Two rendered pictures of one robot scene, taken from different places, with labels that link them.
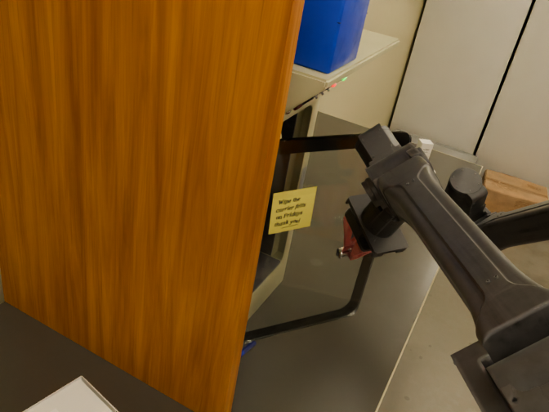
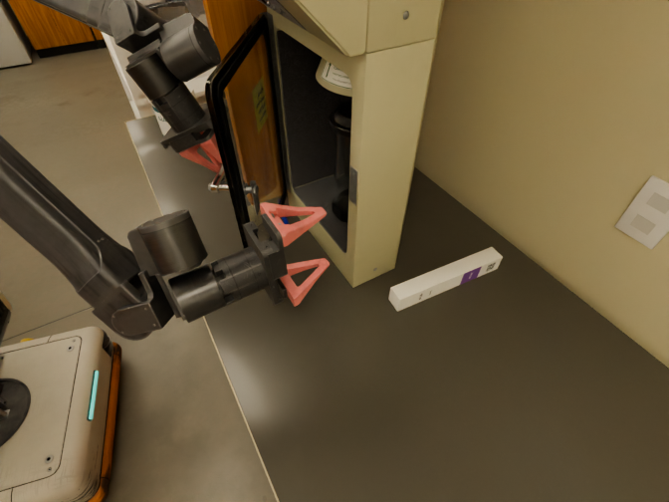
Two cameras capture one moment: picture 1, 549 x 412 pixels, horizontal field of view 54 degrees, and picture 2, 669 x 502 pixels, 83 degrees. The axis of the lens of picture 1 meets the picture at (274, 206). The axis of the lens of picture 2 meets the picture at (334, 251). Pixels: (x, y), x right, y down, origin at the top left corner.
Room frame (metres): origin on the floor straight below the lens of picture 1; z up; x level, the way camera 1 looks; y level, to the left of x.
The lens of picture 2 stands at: (1.23, -0.46, 1.58)
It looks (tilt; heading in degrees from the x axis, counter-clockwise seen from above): 47 degrees down; 128
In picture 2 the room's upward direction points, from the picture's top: straight up
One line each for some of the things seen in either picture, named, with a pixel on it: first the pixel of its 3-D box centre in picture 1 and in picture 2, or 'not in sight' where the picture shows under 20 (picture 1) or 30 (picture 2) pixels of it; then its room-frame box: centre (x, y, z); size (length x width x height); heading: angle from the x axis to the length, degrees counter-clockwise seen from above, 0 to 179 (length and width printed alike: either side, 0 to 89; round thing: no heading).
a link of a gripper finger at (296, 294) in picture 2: not in sight; (298, 268); (0.98, -0.22, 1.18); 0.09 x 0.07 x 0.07; 69
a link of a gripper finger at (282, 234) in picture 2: not in sight; (293, 231); (0.98, -0.22, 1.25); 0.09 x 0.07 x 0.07; 69
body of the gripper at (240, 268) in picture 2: not in sight; (245, 272); (0.96, -0.29, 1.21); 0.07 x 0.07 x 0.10; 69
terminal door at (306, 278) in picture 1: (309, 244); (259, 157); (0.75, -0.07, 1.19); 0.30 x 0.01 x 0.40; 122
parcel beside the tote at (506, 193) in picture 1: (508, 204); not in sight; (3.16, -1.50, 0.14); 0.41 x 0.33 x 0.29; 74
